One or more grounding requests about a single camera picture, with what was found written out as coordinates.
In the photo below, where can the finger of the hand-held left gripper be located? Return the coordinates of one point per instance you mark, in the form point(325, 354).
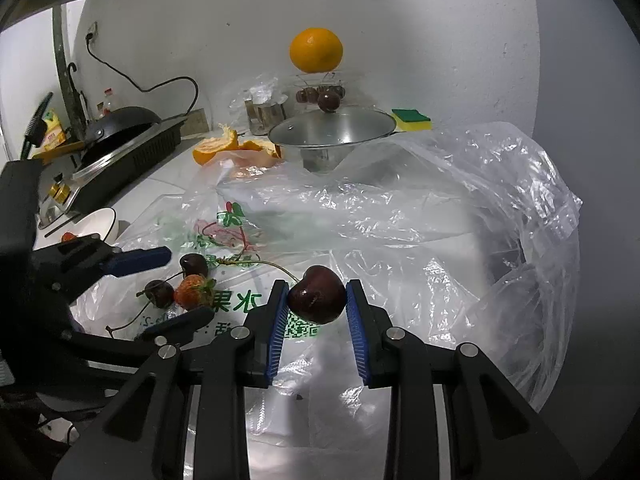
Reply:
point(175, 324)
point(137, 261)

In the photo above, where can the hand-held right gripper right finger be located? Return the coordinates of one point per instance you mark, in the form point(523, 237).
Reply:
point(356, 332)

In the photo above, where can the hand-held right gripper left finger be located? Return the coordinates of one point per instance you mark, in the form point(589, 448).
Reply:
point(277, 332)

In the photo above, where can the clear plastic bag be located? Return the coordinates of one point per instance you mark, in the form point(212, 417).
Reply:
point(150, 230)
point(450, 210)

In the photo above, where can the strawberry with green leaves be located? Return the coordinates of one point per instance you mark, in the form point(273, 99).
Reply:
point(192, 294)

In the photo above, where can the white plate with dark rim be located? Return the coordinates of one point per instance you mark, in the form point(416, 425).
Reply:
point(102, 222)

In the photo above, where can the red strawberry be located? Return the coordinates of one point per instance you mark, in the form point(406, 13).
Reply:
point(68, 236)

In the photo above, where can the dark red cherry with stem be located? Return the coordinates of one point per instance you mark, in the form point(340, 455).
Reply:
point(317, 295)

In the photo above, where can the dark chopstick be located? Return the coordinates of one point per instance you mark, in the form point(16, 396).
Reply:
point(62, 226)

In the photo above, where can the steel induction cooker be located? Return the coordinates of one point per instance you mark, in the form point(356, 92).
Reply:
point(130, 160)

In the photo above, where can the yellow oil bottle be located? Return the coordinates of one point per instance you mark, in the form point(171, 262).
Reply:
point(52, 132)

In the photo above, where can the large orange peel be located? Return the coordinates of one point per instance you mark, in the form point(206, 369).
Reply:
point(215, 147)

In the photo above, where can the orange peel piece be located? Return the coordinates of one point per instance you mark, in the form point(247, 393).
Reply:
point(257, 147)

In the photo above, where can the steel pot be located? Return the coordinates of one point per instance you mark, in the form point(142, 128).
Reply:
point(325, 157)

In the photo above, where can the steel cup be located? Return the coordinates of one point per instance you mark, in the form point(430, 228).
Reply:
point(265, 117)

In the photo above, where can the grey vertical pipe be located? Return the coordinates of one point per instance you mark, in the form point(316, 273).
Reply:
point(65, 60)

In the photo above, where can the glass lid with knob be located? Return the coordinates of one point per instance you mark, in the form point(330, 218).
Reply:
point(330, 127)

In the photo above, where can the crumpled clear plastic wrap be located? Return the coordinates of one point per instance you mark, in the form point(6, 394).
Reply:
point(260, 87)

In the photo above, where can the green and yellow sponge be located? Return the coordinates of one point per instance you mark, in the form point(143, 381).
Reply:
point(411, 120)

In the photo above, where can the whole orange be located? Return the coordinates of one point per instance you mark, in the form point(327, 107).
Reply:
point(316, 50)

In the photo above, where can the white wall socket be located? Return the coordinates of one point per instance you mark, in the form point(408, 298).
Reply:
point(92, 31)

